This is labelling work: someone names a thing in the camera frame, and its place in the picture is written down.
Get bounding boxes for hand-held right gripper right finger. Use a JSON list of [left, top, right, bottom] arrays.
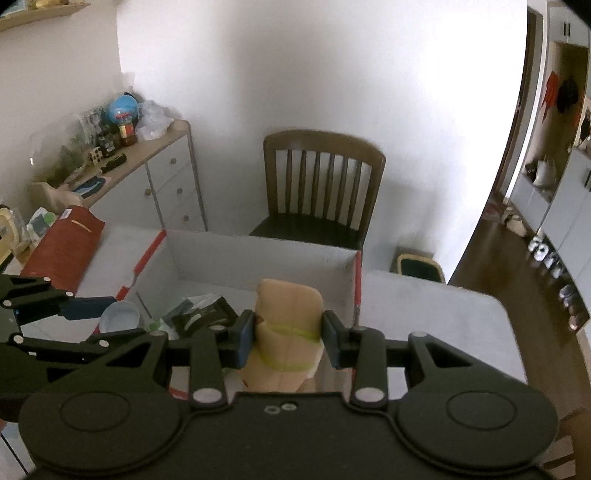
[[322, 310, 483, 412]]

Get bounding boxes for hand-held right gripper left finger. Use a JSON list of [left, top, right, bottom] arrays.
[[99, 310, 257, 412]]

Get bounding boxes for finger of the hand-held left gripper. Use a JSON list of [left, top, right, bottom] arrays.
[[10, 329, 168, 366], [0, 274, 117, 325]]

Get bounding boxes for black packet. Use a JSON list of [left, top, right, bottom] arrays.
[[172, 296, 241, 340]]

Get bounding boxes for beige bundle with green band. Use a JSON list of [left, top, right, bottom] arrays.
[[242, 278, 324, 393]]

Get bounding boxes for red cardboard box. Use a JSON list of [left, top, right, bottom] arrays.
[[92, 225, 365, 402]]

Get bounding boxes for green and white packet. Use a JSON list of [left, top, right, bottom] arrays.
[[148, 298, 218, 342]]

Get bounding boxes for green and white wipes pack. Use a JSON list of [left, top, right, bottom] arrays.
[[27, 208, 58, 243]]

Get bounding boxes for yellow framed object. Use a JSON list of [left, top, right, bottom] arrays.
[[0, 207, 26, 266]]

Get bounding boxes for beige bag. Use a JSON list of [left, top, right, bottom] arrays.
[[28, 181, 86, 215]]

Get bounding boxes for dark blue flat case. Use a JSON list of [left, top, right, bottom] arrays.
[[73, 176, 107, 195]]

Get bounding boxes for black brush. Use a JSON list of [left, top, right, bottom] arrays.
[[99, 154, 127, 175]]

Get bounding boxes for white sideboard with wooden top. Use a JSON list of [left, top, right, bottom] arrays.
[[28, 119, 207, 232]]

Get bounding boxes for glass jar with plants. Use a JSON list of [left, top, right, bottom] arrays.
[[46, 108, 105, 183]]

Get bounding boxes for dark glass bottle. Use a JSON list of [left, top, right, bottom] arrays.
[[99, 131, 122, 158]]

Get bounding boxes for clear plastic bag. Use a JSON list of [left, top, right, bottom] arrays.
[[136, 99, 175, 141]]

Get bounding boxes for dark wooden chair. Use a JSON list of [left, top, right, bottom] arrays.
[[249, 130, 387, 252], [554, 408, 591, 480]]

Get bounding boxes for blue globe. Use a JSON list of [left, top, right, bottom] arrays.
[[107, 93, 140, 125]]

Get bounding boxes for patterned doormat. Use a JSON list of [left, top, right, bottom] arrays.
[[480, 198, 506, 222]]

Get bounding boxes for beige slippers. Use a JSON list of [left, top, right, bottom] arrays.
[[501, 205, 529, 237]]

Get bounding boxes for row of silver jars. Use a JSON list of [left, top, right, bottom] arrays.
[[529, 235, 591, 330]]

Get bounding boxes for white bag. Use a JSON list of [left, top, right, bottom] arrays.
[[533, 157, 557, 188]]

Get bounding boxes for white low cabinet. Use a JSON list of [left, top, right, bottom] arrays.
[[508, 148, 591, 278]]

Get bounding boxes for orange hanging garment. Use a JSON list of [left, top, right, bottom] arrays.
[[539, 71, 559, 123]]

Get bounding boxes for brown door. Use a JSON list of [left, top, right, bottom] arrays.
[[501, 7, 546, 206]]

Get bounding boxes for black hanging hat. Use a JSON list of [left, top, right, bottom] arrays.
[[556, 78, 579, 114]]

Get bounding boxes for white upper cabinet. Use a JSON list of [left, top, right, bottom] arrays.
[[545, 0, 591, 44]]

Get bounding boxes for wooden wall shelf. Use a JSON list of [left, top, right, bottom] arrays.
[[0, 0, 90, 32]]

